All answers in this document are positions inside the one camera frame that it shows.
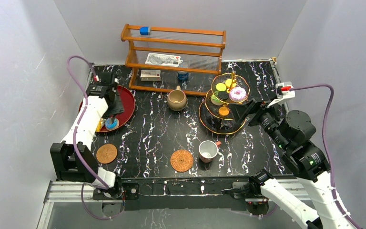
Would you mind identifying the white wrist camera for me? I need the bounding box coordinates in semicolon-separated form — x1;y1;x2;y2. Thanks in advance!
112;77;119;93
267;82;295;108

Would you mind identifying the orange round cookie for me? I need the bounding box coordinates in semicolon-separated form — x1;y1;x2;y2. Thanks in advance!
218;106;230;116
224;79;236;89

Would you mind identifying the wooden shelf rack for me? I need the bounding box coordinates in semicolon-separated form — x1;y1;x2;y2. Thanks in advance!
121;23;226;93

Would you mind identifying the left woven rattan coaster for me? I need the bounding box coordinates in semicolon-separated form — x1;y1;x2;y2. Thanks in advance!
96;144;118;164

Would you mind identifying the red round tray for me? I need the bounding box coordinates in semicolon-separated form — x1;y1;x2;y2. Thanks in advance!
71;83;135;135

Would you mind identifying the blue bottle cap jar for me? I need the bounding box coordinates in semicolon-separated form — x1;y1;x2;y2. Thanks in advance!
177;71;189;81

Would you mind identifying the blue white eraser block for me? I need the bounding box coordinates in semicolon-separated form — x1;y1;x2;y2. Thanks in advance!
139;26;151;36

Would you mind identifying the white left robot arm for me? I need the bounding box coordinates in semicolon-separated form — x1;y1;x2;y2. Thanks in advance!
50;72;123;198

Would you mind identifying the green round cookie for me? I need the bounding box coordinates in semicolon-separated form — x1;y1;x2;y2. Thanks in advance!
215;83;227;92

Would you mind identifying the black round cookie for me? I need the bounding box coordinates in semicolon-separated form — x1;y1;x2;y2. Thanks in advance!
217;91;229;101

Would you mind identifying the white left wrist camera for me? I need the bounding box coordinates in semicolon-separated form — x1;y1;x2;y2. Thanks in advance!
112;77;119;93

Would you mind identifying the pink floral mug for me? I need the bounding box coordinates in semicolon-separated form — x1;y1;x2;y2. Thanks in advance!
198;140;222;163

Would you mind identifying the centre woven rattan coaster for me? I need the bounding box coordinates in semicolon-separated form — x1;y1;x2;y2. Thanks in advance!
170;149;194;172

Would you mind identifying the yellow striped toy cake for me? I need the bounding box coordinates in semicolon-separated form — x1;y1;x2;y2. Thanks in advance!
96;118;105;132

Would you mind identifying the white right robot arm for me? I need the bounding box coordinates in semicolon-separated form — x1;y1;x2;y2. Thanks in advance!
229;99;358;229

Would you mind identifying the white plastic packet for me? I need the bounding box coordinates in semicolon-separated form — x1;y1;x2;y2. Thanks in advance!
145;53;183;67

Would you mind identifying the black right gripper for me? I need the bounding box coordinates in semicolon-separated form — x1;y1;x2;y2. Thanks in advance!
226;96;288;150

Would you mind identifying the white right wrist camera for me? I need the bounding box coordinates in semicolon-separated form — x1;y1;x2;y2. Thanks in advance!
267;82;295;108

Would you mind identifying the woven rattan coaster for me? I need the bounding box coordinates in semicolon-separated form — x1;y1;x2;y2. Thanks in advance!
96;144;118;164
170;149;194;172

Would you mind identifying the small white red box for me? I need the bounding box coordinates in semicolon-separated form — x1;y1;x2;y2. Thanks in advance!
140;69;161;82

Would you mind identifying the green frosted donut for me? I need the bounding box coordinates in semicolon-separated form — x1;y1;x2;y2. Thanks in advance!
210;94;224;106

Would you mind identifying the beige ceramic pitcher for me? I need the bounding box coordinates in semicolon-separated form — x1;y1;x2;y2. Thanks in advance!
167;85;187;111

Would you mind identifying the three-tier glass gold stand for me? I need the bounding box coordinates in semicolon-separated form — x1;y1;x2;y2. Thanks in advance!
199;72;251;135

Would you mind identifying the pink frosted donut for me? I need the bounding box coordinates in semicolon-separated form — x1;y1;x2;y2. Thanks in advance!
229;86;247;103

